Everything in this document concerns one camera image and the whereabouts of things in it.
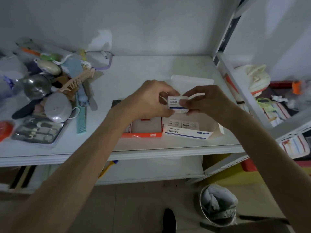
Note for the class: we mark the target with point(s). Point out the cream fabric bag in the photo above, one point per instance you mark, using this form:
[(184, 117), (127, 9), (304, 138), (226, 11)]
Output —
[(257, 78)]

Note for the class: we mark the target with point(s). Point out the orange small object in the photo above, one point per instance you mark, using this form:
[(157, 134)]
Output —
[(296, 86)]

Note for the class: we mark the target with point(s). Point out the teal plastic comb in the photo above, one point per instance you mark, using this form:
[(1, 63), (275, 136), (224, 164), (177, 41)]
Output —
[(81, 118)]

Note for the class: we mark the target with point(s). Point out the yellow cardboard box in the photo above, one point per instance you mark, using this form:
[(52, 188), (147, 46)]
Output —
[(233, 174)]

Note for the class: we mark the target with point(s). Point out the white round plastic container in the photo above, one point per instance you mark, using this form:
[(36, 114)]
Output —
[(58, 106)]

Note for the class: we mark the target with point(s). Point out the black flat box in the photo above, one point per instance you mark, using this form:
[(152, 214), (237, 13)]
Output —
[(117, 103)]

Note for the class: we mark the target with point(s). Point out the manicure set in clear case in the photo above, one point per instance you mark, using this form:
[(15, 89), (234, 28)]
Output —
[(36, 131)]

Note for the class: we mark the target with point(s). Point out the waste bin with white liner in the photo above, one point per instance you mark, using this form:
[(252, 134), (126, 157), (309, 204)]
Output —
[(217, 205)]

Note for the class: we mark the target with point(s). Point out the light blue cloth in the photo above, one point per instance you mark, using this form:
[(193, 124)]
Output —
[(73, 66)]

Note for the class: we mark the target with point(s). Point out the white open carton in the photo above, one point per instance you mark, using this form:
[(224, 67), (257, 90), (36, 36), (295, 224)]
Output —
[(189, 133)]

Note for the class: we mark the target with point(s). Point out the white metal shelf frame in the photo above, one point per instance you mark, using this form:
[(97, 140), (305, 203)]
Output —
[(243, 89)]

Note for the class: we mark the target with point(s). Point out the small white paperclip box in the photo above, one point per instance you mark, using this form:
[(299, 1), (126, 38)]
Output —
[(176, 103)]

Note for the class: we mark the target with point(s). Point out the cream oval brush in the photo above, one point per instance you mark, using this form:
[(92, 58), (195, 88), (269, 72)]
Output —
[(49, 67)]

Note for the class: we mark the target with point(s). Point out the person's left thumb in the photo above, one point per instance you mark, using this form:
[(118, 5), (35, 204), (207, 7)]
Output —
[(166, 111)]

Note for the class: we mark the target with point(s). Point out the person's right hand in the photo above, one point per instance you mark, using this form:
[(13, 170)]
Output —
[(211, 101)]

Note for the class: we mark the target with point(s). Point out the dark navy sock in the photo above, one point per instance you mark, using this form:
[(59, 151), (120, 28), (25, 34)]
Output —
[(25, 110)]

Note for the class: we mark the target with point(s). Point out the person's left forearm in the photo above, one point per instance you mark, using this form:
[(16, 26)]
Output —
[(73, 172)]

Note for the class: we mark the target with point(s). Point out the red round lid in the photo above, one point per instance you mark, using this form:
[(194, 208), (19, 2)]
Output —
[(5, 131)]

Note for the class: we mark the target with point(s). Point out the pink plastic comb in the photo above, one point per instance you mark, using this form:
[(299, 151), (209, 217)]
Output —
[(76, 81)]

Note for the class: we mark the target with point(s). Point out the person's right thumb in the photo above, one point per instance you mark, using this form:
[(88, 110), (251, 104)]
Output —
[(187, 104)]

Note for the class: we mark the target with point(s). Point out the green and orange brush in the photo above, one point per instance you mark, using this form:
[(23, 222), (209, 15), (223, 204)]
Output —
[(46, 55)]

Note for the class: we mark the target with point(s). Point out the orange cardboard box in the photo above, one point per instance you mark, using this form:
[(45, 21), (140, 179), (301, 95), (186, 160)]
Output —
[(145, 129)]

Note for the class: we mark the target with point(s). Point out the person's black shoe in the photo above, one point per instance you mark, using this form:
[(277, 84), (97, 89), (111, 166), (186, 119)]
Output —
[(168, 222)]

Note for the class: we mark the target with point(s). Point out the person's right forearm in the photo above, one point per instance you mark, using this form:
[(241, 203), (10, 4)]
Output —
[(267, 152)]

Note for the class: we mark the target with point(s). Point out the purple thin hoop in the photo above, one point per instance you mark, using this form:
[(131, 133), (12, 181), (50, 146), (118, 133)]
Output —
[(109, 63)]

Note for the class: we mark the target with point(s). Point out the steel ladle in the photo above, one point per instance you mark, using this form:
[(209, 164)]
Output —
[(36, 86)]

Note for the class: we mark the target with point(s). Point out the person's left hand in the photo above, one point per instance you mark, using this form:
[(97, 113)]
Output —
[(143, 99)]

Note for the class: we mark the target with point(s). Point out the small white box in carton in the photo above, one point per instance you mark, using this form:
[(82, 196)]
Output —
[(174, 123), (190, 125)]

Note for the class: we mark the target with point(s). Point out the small white tube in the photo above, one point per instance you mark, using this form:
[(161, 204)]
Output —
[(104, 55)]

